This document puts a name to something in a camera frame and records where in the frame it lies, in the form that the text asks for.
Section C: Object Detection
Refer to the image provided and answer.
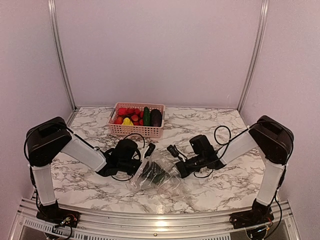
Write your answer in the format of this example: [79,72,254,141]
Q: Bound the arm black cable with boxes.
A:
[194,124,232,180]
[111,133,146,181]

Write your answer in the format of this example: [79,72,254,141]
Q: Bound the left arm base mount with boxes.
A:
[36,199,80,228]

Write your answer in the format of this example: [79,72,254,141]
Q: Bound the right aluminium frame post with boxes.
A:
[237,0,270,113]

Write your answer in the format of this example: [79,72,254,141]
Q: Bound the aluminium frame post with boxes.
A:
[48,0,77,112]
[237,0,270,113]

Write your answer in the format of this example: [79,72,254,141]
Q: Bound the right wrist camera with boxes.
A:
[166,145,188,162]

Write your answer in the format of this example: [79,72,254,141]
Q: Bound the green fake vegetable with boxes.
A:
[150,163,168,185]

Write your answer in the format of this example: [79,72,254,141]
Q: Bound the green fake cucumber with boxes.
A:
[143,106,151,127]

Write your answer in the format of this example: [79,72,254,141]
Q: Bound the red fake tomato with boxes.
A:
[118,107,127,116]

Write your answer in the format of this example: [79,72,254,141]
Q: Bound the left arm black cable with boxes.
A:
[111,133,146,181]

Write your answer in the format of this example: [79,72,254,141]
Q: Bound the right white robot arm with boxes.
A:
[175,115,294,224]

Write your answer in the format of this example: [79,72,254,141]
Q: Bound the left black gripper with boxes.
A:
[118,159,165,179]

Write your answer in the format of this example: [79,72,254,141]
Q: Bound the purple fake eggplant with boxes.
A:
[150,109,163,127]

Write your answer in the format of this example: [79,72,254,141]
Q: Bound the left aluminium frame post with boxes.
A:
[48,0,77,112]

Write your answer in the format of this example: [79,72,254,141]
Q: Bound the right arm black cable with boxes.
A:
[194,124,232,180]

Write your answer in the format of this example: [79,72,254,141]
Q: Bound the red fake strawberries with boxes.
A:
[126,107,144,126]

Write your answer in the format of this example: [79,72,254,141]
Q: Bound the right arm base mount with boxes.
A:
[229,196,275,229]

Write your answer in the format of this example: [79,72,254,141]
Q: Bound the pink perforated plastic basket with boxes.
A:
[108,102,166,139]

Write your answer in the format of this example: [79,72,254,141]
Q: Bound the clear zip top bag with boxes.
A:
[128,150,192,198]

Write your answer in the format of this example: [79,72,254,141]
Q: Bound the front aluminium rail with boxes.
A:
[9,203,301,240]

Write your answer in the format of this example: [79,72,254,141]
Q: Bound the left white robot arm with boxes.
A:
[23,116,156,223]

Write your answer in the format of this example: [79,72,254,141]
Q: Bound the yellow fake lemon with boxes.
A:
[122,117,134,126]

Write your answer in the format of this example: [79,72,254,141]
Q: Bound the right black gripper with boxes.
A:
[165,153,206,179]

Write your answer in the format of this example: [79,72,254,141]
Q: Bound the red fake pepper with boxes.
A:
[114,116,124,125]

